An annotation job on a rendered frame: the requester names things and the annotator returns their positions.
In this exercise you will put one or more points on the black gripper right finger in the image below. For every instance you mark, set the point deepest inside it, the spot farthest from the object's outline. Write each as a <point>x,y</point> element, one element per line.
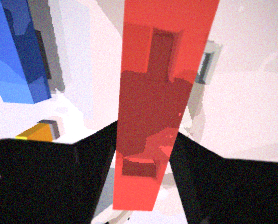
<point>205,180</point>

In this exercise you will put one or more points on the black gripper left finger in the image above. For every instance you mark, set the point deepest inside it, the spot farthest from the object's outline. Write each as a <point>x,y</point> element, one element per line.
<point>85,163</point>

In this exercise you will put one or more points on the yellow rectangular block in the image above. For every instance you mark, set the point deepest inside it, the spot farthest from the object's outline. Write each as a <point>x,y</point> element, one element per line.
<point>39,132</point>

